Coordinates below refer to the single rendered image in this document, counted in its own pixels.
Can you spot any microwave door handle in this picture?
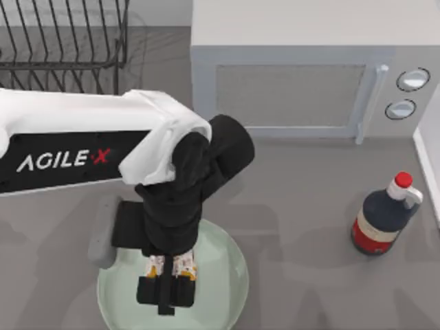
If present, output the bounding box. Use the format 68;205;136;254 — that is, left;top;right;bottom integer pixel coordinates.
355;64;390;145

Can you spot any large microwave knob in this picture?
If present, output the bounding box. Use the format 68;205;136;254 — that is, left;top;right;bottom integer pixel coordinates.
395;67;432;92

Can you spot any pale green plate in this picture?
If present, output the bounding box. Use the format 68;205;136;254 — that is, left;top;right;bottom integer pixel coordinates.
96;219;250;330

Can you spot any microwave oven door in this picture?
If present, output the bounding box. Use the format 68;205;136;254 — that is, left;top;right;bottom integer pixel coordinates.
191;45;390;140

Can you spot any pale microwave oven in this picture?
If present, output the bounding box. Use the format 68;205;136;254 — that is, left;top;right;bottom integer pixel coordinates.
190;0;440;146

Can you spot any dark bottle with red cap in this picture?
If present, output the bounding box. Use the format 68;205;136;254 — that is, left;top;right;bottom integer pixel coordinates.
350;171;425;256

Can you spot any small microwave knob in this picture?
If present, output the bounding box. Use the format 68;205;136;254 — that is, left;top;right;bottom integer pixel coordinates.
384;98;418;121

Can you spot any black wire dish rack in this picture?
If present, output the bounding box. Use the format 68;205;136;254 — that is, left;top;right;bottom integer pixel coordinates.
0;0;132;96

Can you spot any white cabinet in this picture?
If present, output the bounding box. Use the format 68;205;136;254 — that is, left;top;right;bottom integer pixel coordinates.
412;95;440;232

